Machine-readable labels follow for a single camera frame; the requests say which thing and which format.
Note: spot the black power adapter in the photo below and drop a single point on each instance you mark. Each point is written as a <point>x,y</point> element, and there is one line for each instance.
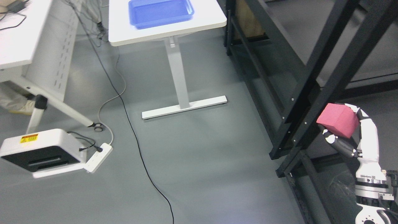
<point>16,6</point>

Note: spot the white folding desk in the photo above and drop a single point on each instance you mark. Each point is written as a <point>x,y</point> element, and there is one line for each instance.
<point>36,49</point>

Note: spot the blue tray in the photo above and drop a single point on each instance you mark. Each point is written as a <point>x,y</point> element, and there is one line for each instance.
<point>153,13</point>

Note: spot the pink cube block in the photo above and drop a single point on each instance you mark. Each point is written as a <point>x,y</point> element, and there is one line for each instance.
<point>339,119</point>

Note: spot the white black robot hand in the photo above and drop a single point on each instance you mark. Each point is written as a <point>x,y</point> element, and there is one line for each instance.
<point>363,144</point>

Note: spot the white box device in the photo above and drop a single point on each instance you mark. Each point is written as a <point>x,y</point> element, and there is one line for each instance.
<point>45,153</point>

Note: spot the white standing table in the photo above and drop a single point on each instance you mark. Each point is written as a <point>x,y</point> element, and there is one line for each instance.
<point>207,15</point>

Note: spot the black metal shelf rack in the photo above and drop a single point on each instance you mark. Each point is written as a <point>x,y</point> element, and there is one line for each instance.
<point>296,56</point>

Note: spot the white power strip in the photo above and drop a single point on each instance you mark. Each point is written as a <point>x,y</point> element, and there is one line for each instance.
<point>98,158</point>

